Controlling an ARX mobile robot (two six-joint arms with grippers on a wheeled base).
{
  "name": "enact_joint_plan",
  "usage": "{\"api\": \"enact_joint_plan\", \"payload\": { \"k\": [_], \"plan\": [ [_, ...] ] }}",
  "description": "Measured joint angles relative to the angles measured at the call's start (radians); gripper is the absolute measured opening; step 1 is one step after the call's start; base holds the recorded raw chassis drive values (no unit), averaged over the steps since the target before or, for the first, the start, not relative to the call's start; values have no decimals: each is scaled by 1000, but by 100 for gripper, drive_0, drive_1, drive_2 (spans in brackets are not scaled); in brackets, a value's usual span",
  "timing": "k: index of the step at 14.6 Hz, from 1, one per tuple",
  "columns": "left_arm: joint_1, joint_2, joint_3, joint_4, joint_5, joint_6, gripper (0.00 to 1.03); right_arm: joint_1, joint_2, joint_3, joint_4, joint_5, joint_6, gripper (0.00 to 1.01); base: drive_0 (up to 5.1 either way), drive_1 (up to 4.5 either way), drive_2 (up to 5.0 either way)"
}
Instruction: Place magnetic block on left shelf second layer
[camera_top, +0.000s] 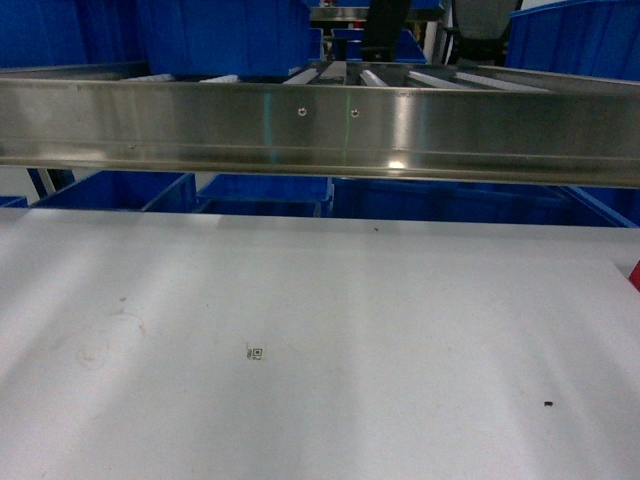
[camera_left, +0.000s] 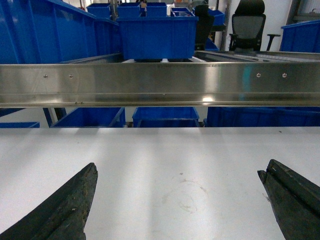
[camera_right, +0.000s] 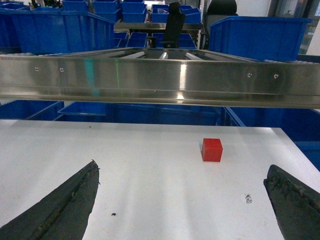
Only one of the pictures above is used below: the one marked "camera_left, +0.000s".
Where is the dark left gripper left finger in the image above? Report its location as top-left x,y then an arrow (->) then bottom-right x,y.
0,162 -> 98,240

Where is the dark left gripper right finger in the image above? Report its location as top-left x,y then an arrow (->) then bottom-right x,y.
257,159 -> 320,240

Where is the blue bin on roller shelf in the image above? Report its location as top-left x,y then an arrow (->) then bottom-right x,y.
117,16 -> 198,60

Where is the blue bin below left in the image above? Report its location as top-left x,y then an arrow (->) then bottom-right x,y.
51,107 -> 126,128

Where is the blue bin below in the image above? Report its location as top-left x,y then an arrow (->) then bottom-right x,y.
132,106 -> 200,128
204,107 -> 320,128
51,107 -> 126,128

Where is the blue bin below right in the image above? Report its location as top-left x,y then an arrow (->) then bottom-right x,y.
204,107 -> 320,128

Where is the blue bin below centre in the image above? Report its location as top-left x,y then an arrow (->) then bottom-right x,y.
132,106 -> 200,128

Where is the blue bin far right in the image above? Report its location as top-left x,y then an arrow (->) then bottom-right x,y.
280,20 -> 320,53

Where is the black mesh office chair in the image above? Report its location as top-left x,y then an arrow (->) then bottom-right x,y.
229,0 -> 266,52

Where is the large blue bin far left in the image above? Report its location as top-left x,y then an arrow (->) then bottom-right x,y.
0,0 -> 122,64

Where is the stainless steel roller shelf rail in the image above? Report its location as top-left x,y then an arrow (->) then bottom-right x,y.
0,51 -> 320,108

